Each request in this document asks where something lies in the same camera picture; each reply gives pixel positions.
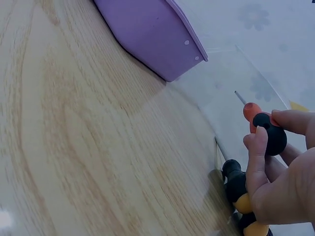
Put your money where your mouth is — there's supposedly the person's right hand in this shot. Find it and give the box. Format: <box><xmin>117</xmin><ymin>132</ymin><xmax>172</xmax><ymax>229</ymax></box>
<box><xmin>243</xmin><ymin>109</ymin><xmax>315</xmax><ymax>226</ymax></box>

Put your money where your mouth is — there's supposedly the orange black handled screwdriver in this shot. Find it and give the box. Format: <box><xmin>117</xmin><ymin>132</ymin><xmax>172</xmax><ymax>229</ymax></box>
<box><xmin>234</xmin><ymin>90</ymin><xmax>288</xmax><ymax>157</ymax></box>

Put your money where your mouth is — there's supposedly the black yellow handled screwdriver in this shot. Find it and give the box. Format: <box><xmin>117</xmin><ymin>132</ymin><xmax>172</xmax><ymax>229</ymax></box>
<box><xmin>238</xmin><ymin>212</ymin><xmax>270</xmax><ymax>236</ymax></box>
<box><xmin>221</xmin><ymin>159</ymin><xmax>252</xmax><ymax>213</ymax></box>

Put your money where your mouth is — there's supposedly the purple plastic bin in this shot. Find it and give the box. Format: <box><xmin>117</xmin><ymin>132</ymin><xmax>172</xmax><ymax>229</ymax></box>
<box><xmin>93</xmin><ymin>0</ymin><xmax>209</xmax><ymax>83</ymax></box>

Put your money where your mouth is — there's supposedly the clear plastic case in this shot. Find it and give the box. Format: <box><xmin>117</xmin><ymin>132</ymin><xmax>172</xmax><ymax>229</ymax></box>
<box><xmin>208</xmin><ymin>45</ymin><xmax>290</xmax><ymax>236</ymax></box>

